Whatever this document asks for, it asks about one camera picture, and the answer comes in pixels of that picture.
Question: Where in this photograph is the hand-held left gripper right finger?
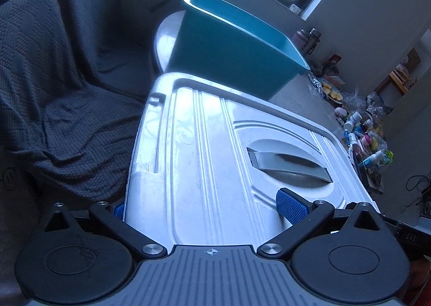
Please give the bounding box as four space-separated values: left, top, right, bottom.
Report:
256 187 383 262

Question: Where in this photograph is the white plastic storage box lid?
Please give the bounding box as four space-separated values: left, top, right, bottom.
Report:
123 72 378 250

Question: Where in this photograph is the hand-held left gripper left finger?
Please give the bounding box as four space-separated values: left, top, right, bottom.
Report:
43 201 169 262

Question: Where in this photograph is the dark steel thermos bottle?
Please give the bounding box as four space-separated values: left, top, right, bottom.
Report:
305 27 322 56

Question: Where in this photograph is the teal plastic bin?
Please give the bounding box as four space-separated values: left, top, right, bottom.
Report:
166 0 311 102

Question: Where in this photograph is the brown thermos bottle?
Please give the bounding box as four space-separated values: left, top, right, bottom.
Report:
291 30 307 49

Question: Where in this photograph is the clear plastic bag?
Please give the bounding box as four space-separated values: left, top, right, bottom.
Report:
343 88 367 114

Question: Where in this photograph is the red box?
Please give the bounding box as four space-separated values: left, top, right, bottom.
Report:
325 53 343 74

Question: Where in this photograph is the cluster of small bottles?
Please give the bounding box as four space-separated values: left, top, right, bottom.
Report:
335 107 395 172

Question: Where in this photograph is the plate of yellow fruit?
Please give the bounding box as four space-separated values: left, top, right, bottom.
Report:
319 78 345 105

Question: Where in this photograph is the grey textured sofa cover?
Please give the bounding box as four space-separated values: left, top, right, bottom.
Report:
0 0 156 203

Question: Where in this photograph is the wooden chair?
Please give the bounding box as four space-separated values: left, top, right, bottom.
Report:
389 49 422 92

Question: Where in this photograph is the white round table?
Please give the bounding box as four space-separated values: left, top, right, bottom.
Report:
153 11 185 75

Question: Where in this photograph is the black cable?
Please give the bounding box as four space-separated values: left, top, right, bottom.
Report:
401 173 431 215

